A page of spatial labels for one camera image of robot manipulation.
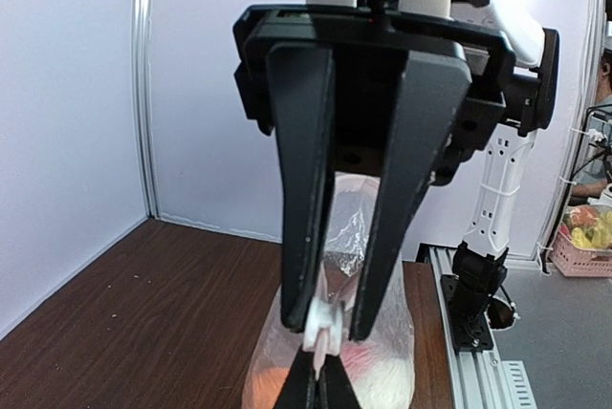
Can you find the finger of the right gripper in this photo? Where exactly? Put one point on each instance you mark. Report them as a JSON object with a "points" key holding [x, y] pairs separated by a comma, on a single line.
{"points": [[431, 91]]}

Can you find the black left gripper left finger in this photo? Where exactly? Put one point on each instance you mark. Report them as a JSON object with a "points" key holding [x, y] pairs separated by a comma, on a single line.
{"points": [[299, 391]]}

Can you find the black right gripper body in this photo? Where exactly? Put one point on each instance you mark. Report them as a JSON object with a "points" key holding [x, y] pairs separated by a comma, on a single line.
{"points": [[370, 66]]}

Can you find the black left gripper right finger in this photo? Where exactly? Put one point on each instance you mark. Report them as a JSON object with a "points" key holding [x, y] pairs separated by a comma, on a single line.
{"points": [[334, 389]]}

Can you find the orange toy fruit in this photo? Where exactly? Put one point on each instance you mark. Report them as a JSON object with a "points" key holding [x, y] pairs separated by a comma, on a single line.
{"points": [[266, 386]]}

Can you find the background pink basket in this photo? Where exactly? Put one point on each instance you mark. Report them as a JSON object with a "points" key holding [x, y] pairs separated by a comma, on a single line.
{"points": [[578, 262]]}

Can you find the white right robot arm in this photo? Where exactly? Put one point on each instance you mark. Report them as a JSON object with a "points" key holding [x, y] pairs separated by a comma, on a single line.
{"points": [[479, 261]]}

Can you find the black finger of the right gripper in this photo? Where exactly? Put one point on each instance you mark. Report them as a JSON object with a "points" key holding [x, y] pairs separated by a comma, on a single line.
{"points": [[302, 87]]}

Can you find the front aluminium rail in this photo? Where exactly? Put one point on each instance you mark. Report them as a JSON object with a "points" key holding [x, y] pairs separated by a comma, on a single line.
{"points": [[478, 379]]}

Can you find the left aluminium frame post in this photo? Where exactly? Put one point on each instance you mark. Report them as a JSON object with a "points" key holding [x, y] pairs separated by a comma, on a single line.
{"points": [[141, 95]]}

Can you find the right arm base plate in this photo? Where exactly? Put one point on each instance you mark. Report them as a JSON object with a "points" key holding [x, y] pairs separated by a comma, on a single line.
{"points": [[469, 326]]}

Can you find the bystander person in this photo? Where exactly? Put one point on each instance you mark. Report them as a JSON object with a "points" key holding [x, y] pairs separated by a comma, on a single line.
{"points": [[593, 179]]}

